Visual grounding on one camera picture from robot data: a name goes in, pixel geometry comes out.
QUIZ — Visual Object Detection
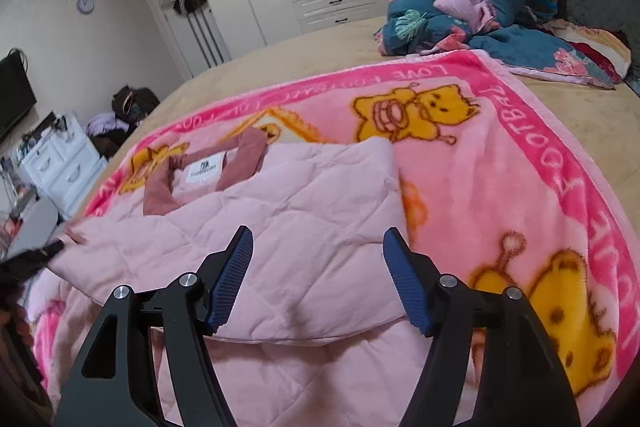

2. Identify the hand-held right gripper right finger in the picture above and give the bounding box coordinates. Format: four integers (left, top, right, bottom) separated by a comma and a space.
382, 227, 583, 427

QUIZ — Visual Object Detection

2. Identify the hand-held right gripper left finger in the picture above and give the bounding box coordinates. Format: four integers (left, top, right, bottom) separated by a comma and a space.
54, 225, 254, 427

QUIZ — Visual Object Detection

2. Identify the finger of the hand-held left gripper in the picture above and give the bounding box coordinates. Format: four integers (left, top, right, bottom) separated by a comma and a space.
27, 240, 66, 268

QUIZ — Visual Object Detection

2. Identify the pink quilted jacket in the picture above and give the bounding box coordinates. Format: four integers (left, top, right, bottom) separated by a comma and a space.
47, 127, 476, 427

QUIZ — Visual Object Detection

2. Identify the purple clothes pile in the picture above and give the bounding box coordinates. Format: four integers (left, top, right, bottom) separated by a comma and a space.
86, 112, 126, 138

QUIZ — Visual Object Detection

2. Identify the white dresser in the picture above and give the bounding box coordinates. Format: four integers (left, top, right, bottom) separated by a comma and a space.
20, 112, 108, 215

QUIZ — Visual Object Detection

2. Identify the pink printed bear blanket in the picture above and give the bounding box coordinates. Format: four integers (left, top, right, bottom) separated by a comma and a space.
25, 49, 640, 427

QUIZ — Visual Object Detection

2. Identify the black television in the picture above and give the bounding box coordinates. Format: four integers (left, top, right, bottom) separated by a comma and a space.
0, 49, 38, 140

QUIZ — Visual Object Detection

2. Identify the dark brown bag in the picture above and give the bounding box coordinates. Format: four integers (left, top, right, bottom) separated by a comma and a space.
111, 86, 161, 125

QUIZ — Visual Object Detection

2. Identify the bed with beige sheet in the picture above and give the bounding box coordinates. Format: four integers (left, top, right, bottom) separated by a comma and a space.
75, 14, 640, 228

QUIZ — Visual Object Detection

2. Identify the yellow and red blanket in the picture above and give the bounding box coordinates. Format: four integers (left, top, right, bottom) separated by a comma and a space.
545, 19, 633, 82

